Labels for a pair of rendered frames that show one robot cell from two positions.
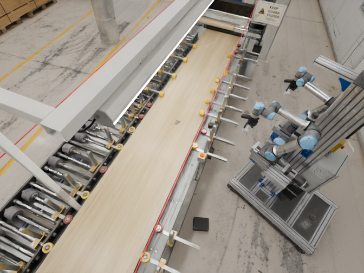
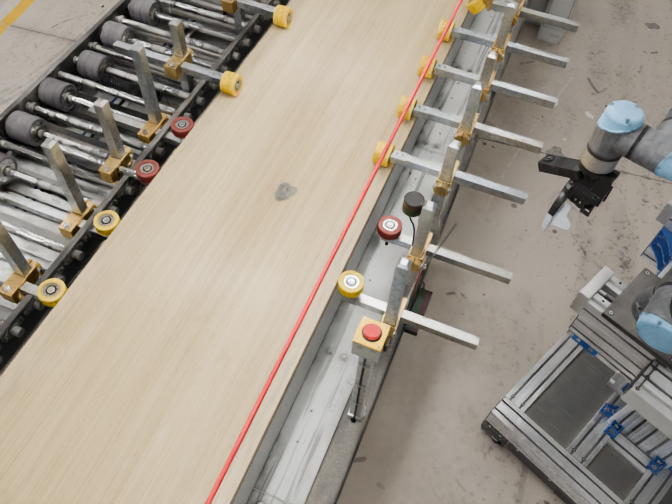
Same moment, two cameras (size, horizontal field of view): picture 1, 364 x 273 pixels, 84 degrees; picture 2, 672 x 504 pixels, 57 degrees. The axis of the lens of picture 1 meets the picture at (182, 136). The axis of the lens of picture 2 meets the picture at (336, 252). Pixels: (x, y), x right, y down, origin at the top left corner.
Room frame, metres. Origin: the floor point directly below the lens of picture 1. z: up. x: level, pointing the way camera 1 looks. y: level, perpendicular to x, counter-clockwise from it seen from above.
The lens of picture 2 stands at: (0.37, -0.14, 2.50)
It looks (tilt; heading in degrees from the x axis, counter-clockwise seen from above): 55 degrees down; 1
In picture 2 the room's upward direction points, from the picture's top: 4 degrees clockwise
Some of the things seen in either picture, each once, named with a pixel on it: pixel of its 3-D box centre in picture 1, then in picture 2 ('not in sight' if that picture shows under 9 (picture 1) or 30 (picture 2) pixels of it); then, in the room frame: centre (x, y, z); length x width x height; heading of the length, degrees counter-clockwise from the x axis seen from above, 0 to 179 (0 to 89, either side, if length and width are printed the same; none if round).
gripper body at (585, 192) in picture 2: (252, 120); (589, 183); (1.34, -0.67, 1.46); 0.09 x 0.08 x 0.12; 48
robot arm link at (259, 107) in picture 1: (258, 108); (616, 130); (1.34, -0.67, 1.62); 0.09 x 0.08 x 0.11; 55
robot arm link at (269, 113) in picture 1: (268, 113); (664, 150); (1.30, -0.76, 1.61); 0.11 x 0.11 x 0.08; 55
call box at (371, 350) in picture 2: (201, 157); (370, 340); (1.04, -0.21, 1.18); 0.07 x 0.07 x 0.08; 73
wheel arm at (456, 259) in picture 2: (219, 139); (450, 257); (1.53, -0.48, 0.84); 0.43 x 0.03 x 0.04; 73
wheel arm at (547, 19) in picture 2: (240, 76); (534, 15); (2.73, -0.83, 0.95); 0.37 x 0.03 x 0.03; 73
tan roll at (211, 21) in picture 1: (224, 25); not in sight; (4.17, -0.62, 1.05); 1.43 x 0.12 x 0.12; 73
